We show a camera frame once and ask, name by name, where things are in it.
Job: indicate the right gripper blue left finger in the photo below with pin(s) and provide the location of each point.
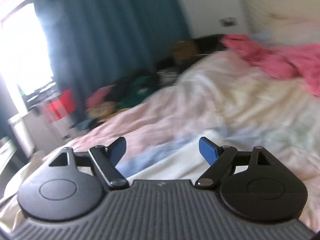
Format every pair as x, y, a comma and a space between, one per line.
105, 159

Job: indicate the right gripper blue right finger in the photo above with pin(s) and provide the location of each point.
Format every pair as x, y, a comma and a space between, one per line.
219, 158

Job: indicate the pile of clothes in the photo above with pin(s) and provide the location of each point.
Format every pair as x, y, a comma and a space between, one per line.
125, 93

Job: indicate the red garment on stand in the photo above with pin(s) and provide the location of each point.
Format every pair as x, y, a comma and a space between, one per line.
62, 106

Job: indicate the white panel heater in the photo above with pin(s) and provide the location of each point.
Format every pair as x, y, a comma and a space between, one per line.
22, 135

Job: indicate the white dressing table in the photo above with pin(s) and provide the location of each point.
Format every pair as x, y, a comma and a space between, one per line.
8, 150

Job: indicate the brown paper bag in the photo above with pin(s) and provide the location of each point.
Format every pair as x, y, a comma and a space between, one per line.
184, 50

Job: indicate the pink fleece blanket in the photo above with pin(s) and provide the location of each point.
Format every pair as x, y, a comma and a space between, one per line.
283, 63

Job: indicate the teal blue window curtain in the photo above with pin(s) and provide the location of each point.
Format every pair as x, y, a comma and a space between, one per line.
92, 43

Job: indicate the white pillow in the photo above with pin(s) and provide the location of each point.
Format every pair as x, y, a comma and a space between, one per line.
283, 22

